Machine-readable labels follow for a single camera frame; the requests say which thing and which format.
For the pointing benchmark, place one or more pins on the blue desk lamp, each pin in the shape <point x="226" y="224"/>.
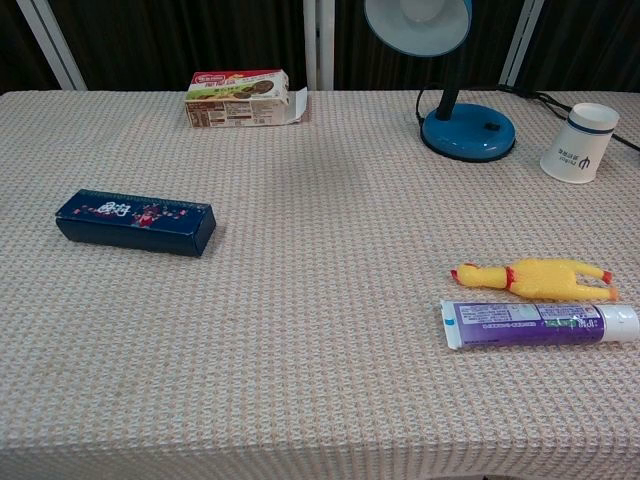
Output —
<point x="465" y="136"/>

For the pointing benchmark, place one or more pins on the white paper cup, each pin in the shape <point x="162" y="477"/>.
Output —
<point x="575" y="150"/>

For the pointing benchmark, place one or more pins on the black pleated curtain panel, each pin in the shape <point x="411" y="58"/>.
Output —
<point x="350" y="55"/>
<point x="590" y="45"/>
<point x="175" y="35"/>
<point x="15" y="50"/>

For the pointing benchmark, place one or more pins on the cookie box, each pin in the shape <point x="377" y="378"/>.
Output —
<point x="235" y="102"/>

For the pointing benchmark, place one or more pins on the purple toothpaste tube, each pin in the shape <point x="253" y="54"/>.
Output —
<point x="525" y="326"/>

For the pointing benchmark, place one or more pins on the beige woven tablecloth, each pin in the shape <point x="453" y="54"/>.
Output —
<point x="320" y="310"/>

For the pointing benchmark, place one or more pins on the yellow rubber chicken toy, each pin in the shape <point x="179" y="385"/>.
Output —
<point x="540" y="280"/>

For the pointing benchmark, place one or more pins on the white partition frame post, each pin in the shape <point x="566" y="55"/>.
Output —
<point x="52" y="45"/>
<point x="520" y="45"/>
<point x="319" y="45"/>

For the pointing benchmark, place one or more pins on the blue glasses case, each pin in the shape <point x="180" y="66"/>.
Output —
<point x="135" y="236"/>

